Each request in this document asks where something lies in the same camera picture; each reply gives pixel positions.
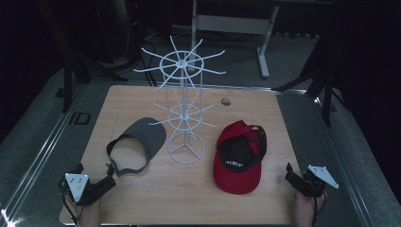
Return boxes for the person's left hand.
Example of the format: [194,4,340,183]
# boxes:
[66,195,102,227]

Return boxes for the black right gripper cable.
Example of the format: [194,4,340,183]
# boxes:
[311,196,327,227]

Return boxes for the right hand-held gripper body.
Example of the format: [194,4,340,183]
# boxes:
[292,165,340,199]

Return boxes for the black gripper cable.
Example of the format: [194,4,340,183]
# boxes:
[311,196,327,227]
[61,188,80,227]

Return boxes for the grey sun visor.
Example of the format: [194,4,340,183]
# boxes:
[106,116,167,178]

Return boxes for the black metal stand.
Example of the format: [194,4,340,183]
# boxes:
[33,0,129,114]
[272,18,349,128]

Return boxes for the red baseball cap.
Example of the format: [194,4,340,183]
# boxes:
[212,119,268,195]

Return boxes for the metal floor rail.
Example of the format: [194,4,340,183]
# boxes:
[273,89,377,227]
[0,83,88,223]

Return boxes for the white wire hat rack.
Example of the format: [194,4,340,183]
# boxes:
[132,35,227,166]

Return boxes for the person's right hand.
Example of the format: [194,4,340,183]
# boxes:
[294,189,329,227]

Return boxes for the black floor cables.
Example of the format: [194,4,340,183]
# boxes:
[138,37,159,87]

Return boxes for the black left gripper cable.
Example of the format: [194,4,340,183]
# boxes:
[61,188,80,227]

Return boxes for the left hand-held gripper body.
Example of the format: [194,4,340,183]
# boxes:
[58,163,110,207]

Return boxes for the white metal desk frame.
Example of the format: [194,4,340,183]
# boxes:
[190,0,280,79]

